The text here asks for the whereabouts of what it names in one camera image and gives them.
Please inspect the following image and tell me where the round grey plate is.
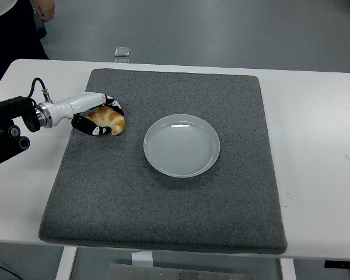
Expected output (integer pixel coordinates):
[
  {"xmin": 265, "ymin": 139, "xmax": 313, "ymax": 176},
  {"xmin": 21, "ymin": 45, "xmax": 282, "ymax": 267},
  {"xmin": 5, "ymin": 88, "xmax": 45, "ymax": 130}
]
[{"xmin": 143, "ymin": 113, "xmax": 222, "ymax": 178}]

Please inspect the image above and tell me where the black table control panel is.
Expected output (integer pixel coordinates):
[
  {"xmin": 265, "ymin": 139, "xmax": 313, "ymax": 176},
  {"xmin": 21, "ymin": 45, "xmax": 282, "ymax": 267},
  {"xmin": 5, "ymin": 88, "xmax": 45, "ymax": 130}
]
[{"xmin": 324, "ymin": 259, "xmax": 350, "ymax": 270}]

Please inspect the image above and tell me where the grey metal plate with screws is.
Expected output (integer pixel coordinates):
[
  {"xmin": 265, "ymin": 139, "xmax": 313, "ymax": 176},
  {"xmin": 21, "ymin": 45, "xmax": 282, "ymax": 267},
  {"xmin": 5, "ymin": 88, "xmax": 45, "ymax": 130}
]
[{"xmin": 106, "ymin": 263, "xmax": 254, "ymax": 280}]

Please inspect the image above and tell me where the grey felt mat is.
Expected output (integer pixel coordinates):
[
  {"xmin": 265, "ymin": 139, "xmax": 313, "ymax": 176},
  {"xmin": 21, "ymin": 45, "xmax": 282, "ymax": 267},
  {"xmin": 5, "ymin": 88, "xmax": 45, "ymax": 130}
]
[{"xmin": 38, "ymin": 68, "xmax": 289, "ymax": 255}]

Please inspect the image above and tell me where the person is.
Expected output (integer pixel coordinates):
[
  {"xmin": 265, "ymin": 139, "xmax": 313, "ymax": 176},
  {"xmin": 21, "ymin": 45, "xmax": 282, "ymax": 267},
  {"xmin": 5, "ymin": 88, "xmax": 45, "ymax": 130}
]
[{"xmin": 0, "ymin": 0, "xmax": 56, "ymax": 85}]

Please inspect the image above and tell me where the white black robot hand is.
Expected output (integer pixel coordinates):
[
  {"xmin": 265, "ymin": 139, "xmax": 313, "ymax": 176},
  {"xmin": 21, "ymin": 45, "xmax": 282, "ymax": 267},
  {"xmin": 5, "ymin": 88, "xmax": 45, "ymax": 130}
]
[{"xmin": 45, "ymin": 92, "xmax": 126, "ymax": 137}]

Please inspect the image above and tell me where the black floor cable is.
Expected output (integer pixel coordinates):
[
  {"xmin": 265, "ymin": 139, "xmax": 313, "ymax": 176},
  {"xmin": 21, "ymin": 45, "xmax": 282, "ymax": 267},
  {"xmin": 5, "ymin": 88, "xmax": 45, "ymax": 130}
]
[{"xmin": 0, "ymin": 260, "xmax": 21, "ymax": 280}]

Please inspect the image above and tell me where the silver floor socket cover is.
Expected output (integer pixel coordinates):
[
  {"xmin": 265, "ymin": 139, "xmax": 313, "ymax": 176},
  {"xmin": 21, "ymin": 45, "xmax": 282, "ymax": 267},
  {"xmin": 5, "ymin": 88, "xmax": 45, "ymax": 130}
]
[{"xmin": 114, "ymin": 46, "xmax": 131, "ymax": 64}]

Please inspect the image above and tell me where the white paper label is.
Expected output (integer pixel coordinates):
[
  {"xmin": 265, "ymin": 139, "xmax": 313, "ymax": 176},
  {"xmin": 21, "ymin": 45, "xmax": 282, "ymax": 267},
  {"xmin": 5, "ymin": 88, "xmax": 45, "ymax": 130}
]
[{"xmin": 131, "ymin": 251, "xmax": 154, "ymax": 268}]

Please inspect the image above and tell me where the person's hand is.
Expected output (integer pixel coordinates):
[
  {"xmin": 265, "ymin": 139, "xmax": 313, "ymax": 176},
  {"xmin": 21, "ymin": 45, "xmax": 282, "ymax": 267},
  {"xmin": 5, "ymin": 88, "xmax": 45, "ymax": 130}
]
[{"xmin": 34, "ymin": 0, "xmax": 56, "ymax": 23}]

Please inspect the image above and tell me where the golden croissant bread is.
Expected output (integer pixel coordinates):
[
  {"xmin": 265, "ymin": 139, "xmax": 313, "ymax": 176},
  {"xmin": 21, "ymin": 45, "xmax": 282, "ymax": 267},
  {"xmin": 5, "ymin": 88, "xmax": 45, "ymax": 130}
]
[{"xmin": 86, "ymin": 106, "xmax": 127, "ymax": 137}]

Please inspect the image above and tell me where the white table leg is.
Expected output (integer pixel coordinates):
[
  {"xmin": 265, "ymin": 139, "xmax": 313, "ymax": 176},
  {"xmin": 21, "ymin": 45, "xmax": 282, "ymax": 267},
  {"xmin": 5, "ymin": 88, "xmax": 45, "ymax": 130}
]
[
  {"xmin": 279, "ymin": 258, "xmax": 297, "ymax": 280},
  {"xmin": 54, "ymin": 246, "xmax": 78, "ymax": 280}
]

